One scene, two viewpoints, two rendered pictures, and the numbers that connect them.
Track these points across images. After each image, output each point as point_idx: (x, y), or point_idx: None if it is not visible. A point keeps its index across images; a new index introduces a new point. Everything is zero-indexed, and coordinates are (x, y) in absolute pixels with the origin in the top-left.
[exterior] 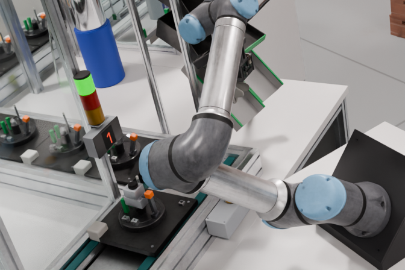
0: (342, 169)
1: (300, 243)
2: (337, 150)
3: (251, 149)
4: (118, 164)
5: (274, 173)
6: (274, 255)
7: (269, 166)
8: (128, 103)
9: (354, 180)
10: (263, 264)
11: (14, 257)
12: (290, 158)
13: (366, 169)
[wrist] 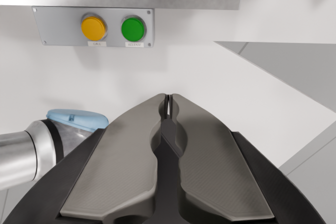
0: (174, 166)
1: (112, 100)
2: (281, 84)
3: None
4: None
5: (226, 22)
6: (84, 84)
7: (242, 6)
8: None
9: (160, 177)
10: (67, 78)
11: None
12: (264, 30)
13: (167, 198)
